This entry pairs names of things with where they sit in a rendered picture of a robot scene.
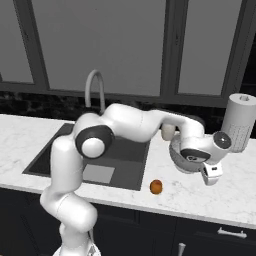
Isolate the dark grey sink basin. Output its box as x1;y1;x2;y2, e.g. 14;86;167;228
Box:
22;122;151;192

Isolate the silver drawer handle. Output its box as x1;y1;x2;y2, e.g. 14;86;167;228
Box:
216;226;249;240

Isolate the grey curved sink faucet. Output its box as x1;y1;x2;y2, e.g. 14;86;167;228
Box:
84;69;106;116

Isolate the orange round fruit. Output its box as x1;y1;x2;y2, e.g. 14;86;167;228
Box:
149;179;164;196

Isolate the silver cupboard door handle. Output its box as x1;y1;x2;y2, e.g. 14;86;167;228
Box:
177;242;187;256

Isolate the grey colander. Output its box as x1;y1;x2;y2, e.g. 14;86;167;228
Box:
168;132;208;175

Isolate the dark drawer front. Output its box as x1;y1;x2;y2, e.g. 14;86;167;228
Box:
174;217;256;248

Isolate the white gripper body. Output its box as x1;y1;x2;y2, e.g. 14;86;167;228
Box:
199;167;223;187

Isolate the pale beige rounded object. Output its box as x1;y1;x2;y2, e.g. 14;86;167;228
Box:
161;123;176;141

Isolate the dark cupboard door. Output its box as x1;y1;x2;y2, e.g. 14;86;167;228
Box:
171;237;256;256

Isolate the white paper towel roll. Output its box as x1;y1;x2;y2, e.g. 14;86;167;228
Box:
220;93;256;154

